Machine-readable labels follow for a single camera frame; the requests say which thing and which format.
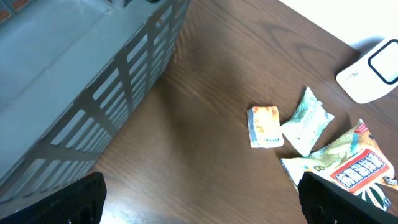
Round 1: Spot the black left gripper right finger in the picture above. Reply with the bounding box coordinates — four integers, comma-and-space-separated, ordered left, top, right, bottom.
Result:
298, 172, 397, 224

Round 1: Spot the yellow snack bag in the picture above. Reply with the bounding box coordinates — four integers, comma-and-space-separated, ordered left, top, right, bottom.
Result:
280, 120, 397, 195

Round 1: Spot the grey plastic mesh basket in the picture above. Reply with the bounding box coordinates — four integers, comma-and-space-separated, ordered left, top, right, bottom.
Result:
1, 0, 189, 215

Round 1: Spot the teal snack pack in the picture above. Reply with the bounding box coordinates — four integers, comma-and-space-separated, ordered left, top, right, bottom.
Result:
281, 87, 335, 157

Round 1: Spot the small green round-logo box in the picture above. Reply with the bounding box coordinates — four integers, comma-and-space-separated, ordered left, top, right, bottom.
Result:
357, 184, 392, 212

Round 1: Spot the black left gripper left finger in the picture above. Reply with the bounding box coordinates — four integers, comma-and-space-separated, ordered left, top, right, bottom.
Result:
1, 172, 107, 224

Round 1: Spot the small orange packet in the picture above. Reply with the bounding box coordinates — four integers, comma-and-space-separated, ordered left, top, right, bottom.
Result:
247, 106, 284, 149

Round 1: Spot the white barcode scanner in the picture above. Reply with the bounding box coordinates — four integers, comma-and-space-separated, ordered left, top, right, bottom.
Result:
336, 39, 397, 104

